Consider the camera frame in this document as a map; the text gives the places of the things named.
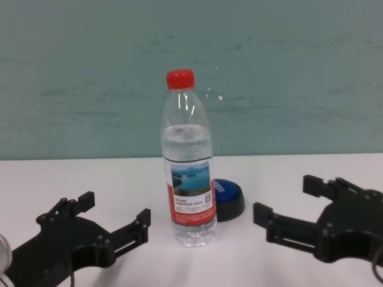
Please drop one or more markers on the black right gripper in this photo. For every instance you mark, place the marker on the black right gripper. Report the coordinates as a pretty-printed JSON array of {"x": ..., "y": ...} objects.
[{"x": 350, "y": 224}]

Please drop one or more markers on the blue round lid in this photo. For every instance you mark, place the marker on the blue round lid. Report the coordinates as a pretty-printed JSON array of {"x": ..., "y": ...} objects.
[{"x": 229, "y": 197}]

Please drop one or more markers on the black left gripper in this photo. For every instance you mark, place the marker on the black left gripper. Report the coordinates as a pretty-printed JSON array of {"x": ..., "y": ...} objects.
[{"x": 68, "y": 242}]

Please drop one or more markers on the clear water bottle red cap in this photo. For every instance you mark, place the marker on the clear water bottle red cap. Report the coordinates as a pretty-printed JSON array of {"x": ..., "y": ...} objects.
[{"x": 188, "y": 167}]

